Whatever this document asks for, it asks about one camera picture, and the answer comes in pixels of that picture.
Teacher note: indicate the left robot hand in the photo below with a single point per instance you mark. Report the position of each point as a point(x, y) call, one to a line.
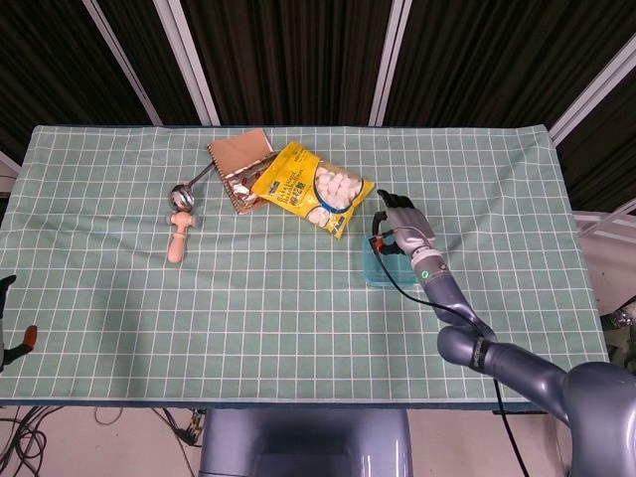
point(3, 323)

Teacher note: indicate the slanted white frame post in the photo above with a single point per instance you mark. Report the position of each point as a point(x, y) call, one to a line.
point(119, 54)

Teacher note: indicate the white metal frame rail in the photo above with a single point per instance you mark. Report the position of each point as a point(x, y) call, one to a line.
point(606, 223)

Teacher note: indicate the wide white frame post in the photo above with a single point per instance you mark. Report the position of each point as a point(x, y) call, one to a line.
point(189, 64)

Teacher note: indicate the yellow marshmallow bag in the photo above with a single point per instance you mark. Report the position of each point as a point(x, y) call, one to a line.
point(288, 184)

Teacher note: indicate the metal soup ladle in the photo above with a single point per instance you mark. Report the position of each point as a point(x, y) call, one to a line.
point(181, 198)

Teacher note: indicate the grey robot torso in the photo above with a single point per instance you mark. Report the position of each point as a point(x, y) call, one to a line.
point(248, 447)

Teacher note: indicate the silver red snack packet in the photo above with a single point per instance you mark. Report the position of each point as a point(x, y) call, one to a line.
point(241, 191)

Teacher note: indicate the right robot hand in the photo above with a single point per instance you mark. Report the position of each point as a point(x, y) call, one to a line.
point(412, 228)

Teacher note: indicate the black pleated curtain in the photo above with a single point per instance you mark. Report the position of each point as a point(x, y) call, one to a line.
point(298, 49)

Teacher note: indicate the green checked tablecloth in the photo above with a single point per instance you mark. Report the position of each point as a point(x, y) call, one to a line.
point(124, 298)

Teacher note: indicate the blue plastic lid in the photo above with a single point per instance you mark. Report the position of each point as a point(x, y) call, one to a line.
point(392, 270)

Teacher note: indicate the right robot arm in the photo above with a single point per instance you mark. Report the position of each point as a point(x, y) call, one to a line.
point(447, 298)

